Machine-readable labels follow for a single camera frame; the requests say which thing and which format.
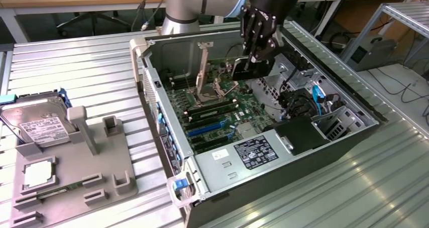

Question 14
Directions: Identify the black floor cable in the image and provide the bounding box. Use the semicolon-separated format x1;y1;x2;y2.
366;68;429;104

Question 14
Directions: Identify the thin metal locking lever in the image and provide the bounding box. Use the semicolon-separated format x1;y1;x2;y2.
183;69;193;91

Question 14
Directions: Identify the installed RAM stick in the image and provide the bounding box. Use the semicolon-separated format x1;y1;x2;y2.
184;99;238;121

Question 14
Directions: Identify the black plastic fan shroud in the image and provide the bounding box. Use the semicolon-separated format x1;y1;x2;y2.
263;119;331;156

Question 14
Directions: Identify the metal socket cover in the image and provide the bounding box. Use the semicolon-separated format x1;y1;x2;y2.
213;79;238;94

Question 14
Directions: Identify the open black PC case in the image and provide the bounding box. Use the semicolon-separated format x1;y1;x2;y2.
128;23;389;228

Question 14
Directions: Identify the black expansion slot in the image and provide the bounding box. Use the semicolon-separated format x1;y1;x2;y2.
193;137;234;152

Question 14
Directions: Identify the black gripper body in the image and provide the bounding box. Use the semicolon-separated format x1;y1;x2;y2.
247;0;304;25

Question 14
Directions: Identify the grey power supply unit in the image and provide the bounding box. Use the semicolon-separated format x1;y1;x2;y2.
193;131;295;193

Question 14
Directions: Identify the green motherboard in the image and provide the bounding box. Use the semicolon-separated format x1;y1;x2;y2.
163;69;279;155

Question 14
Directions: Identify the thin hanging cable with plug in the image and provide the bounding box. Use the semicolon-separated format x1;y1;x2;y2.
131;0;167;32

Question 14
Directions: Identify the grey plastic parts rack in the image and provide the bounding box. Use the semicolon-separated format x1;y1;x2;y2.
9;106;140;228

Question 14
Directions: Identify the blue flat wire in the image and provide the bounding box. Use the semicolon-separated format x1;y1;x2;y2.
311;84;328;117

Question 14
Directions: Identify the black graphics card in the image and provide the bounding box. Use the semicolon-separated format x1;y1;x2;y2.
195;41;275;97

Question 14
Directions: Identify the silver CPU chip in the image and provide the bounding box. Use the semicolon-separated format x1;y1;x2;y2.
22;162;54;189

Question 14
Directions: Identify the black power wire bundle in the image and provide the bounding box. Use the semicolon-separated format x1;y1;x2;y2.
278;91;315;120

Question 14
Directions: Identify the black office chair base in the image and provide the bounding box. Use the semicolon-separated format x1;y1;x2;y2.
54;11;132;37

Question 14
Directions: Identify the wooden desk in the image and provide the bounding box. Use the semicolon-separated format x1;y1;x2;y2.
0;0;421;44

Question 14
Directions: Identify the silver hard disk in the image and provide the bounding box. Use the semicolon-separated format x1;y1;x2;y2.
0;93;80;148

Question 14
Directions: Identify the metal disk bay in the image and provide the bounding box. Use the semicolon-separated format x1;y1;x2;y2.
258;53;324;100

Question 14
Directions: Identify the CPU socket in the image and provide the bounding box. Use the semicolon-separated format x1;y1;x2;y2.
193;87;223;106

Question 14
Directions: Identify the green loose RAM stick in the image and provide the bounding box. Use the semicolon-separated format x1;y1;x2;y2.
36;182;84;200

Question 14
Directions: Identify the grey box with handle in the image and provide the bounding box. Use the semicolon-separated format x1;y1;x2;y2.
340;36;399;72

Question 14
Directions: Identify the silver chipset heatsink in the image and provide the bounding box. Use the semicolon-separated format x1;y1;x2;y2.
236;124;262;135

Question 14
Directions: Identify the aluminium profile frame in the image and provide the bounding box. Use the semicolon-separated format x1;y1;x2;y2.
339;1;429;65

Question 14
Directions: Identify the silver perforated drive cage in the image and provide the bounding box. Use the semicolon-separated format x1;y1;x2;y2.
310;106;362;141

